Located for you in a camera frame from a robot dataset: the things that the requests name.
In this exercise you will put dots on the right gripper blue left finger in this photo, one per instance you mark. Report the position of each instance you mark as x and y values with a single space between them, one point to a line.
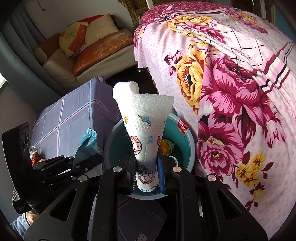
134 171

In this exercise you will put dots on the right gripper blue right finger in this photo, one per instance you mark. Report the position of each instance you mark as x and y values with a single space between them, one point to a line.
161 174

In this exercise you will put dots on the blue snack packet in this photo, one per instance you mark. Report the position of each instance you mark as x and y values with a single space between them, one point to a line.
87 147

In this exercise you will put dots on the printed tissue paper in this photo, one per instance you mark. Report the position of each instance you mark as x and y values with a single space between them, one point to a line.
144 117

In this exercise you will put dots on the teal trash bin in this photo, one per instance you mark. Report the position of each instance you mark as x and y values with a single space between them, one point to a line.
176 130

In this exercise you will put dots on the left hand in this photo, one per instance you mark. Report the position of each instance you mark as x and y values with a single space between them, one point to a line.
31 217

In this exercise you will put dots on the red white snack bag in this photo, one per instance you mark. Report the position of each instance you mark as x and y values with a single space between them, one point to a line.
34 155

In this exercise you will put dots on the blue plaid tablecloth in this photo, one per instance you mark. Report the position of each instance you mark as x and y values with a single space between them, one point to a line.
60 127

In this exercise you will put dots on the blue grey curtain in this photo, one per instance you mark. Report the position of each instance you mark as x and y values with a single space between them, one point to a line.
19 38

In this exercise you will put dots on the orange leather seat cushion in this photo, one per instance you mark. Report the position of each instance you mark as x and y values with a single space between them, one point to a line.
101 50

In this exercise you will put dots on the cream sofa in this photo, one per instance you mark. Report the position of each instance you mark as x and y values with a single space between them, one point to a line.
59 67

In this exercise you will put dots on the pink floral bed sheet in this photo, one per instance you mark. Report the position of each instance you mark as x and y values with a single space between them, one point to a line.
232 75

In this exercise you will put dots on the beige pillow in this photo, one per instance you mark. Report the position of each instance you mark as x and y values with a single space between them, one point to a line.
99 29

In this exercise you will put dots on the yellow orange plush toy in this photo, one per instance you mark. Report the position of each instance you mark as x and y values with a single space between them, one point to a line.
73 38

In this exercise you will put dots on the brown patterned cloth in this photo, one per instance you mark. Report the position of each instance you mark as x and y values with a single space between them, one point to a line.
137 11

